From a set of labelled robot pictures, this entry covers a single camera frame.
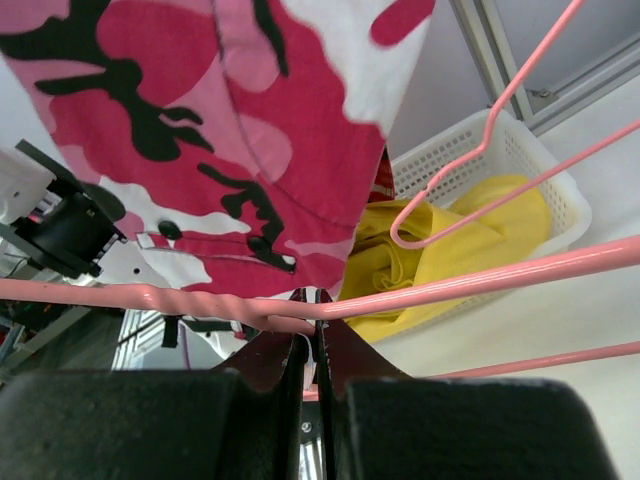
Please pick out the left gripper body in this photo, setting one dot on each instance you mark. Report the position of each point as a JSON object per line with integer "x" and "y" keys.
{"x": 59, "y": 222}

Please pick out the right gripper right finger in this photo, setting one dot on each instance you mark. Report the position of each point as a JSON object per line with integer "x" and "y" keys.
{"x": 380, "y": 423}

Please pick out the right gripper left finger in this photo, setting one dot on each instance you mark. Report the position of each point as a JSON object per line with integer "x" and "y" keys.
{"x": 239, "y": 420}

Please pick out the pink patterned trousers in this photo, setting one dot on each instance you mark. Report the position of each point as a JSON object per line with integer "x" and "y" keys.
{"x": 237, "y": 140}

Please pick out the yellow trousers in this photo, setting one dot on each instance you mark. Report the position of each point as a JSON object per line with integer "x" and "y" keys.
{"x": 506, "y": 235}

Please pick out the pink wire hanger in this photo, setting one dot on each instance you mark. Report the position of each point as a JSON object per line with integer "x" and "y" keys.
{"x": 509, "y": 91}

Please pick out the white plastic basket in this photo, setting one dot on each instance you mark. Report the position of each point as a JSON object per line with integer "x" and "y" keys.
{"x": 513, "y": 150}

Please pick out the left aluminium frame post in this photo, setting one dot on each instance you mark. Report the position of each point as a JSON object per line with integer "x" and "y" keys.
{"x": 576, "y": 53}

